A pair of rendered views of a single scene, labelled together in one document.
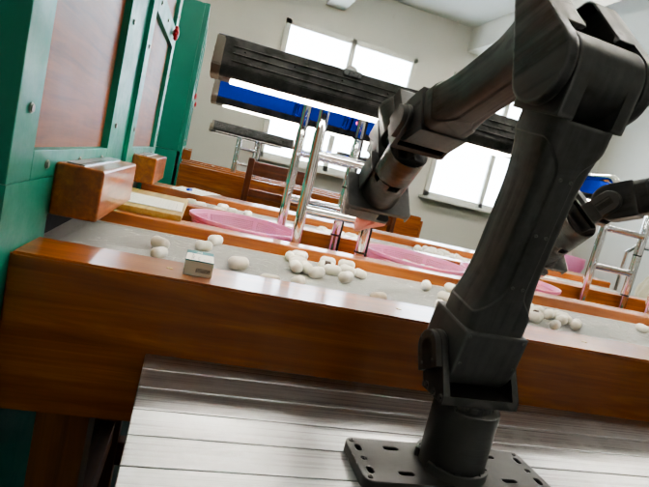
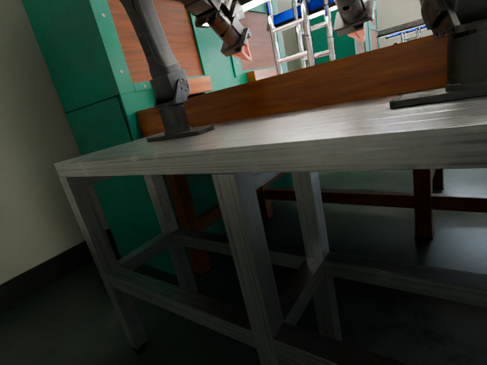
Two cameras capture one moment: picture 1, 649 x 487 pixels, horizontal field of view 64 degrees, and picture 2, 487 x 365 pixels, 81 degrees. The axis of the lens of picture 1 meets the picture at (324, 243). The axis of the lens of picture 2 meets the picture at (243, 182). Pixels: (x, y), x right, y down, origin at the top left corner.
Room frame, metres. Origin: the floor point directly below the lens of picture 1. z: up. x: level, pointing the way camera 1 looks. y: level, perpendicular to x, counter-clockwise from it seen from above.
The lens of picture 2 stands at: (0.15, -0.87, 0.73)
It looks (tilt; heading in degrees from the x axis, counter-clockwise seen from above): 16 degrees down; 55
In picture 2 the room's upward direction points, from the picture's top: 13 degrees counter-clockwise
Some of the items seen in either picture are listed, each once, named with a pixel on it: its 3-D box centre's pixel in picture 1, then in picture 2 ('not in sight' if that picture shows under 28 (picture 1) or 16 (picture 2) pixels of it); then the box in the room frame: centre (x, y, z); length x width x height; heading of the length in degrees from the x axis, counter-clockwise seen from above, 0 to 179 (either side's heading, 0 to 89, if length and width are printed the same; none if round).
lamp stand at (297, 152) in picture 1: (313, 180); (321, 42); (1.44, 0.07, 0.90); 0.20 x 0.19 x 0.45; 104
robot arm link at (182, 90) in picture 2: (467, 369); (169, 95); (0.48, -0.16, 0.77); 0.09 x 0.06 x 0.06; 108
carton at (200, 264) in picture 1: (199, 263); not in sight; (0.65, 0.15, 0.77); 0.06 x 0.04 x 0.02; 14
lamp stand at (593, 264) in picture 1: (599, 246); not in sight; (1.68, -0.87, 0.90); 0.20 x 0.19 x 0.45; 104
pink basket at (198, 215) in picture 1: (242, 242); not in sight; (1.21, 0.19, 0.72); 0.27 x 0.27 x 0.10
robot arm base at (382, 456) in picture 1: (457, 436); (175, 121); (0.47, -0.17, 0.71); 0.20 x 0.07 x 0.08; 106
